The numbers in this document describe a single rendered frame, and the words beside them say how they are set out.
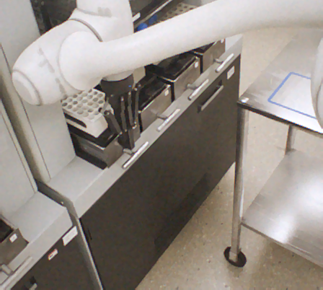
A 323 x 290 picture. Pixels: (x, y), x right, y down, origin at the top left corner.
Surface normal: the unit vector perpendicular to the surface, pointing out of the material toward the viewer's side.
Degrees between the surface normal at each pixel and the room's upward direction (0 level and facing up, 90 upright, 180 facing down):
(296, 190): 0
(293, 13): 96
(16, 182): 90
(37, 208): 0
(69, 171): 0
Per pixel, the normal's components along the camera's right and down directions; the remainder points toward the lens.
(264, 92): -0.07, -0.73
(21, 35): 0.80, 0.36
